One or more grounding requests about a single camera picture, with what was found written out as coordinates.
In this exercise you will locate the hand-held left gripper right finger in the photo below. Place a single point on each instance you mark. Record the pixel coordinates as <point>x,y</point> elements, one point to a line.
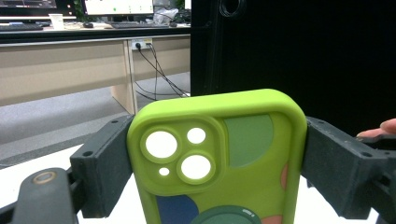
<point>339,174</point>

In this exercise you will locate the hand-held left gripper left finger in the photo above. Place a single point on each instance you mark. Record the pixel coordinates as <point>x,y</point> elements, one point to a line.
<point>99,168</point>

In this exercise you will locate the green cartoon phone case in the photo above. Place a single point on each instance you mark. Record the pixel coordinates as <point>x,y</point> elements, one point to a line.
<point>236,186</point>

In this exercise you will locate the beige office desk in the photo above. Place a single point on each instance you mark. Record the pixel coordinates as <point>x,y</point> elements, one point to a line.
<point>62,68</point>

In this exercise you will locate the white power socket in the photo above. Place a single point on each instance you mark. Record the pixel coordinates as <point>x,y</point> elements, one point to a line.
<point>141,43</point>

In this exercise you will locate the black computer mouse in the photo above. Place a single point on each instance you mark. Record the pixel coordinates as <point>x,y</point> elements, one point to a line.
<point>88,25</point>

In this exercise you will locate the black keyboard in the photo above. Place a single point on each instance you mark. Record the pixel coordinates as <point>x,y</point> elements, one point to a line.
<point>20,27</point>
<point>140,25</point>

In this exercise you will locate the white paper cup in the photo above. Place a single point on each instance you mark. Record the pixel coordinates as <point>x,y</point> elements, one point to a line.
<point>57,21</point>

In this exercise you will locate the bright computer monitor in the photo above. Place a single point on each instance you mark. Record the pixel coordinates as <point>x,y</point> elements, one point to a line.
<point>118,6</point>

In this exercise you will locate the clear plastic bag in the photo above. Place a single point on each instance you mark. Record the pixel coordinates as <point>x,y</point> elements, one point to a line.
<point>166,15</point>

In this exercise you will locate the dark computer monitor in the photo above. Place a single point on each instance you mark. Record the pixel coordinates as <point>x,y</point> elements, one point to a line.
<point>28,3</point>

